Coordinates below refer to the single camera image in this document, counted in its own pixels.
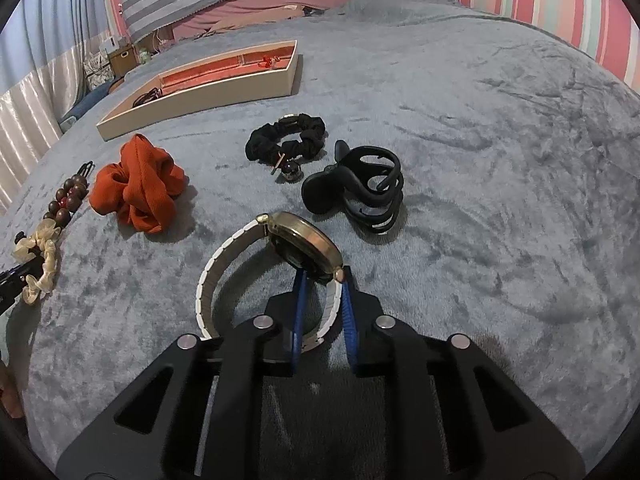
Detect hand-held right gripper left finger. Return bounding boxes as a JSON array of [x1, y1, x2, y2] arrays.
[[55, 270, 309, 480]]

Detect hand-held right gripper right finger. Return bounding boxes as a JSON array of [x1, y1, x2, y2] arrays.
[[340, 267, 587, 480]]

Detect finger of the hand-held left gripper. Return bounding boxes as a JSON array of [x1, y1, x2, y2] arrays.
[[0, 262, 31, 313]]

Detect cream scrunchie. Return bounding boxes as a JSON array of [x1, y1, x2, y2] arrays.
[[11, 220, 63, 306]]

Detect gold watch with white band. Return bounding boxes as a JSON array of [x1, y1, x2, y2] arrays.
[[196, 211, 347, 356]]

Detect brown wooden bead bracelet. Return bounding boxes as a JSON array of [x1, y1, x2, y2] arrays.
[[42, 160, 96, 227]]

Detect black claw hair clip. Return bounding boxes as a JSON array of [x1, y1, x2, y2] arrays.
[[301, 140, 403, 245]]

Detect orange scrunchie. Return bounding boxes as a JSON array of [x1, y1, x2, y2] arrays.
[[89, 133, 187, 233]]

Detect black scrunchie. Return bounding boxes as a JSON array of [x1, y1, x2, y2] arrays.
[[245, 114, 327, 184]]

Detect beige jewelry tray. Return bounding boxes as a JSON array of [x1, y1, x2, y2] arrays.
[[96, 40, 304, 142]]

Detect person's left hand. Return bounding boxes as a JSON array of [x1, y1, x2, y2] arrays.
[[0, 360, 25, 420]]

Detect blue covered bench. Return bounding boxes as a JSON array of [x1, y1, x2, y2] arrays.
[[60, 77, 132, 127]]

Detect patterned storage bag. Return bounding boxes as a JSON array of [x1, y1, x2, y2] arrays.
[[82, 55, 113, 93]]

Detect blue and white curtain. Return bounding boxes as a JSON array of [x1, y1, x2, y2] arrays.
[[0, 0, 126, 211]]

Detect brown pillow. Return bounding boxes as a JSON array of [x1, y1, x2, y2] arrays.
[[200, 4, 326, 37]]

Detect dark hair ties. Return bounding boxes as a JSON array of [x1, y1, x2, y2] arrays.
[[132, 87, 164, 107]]

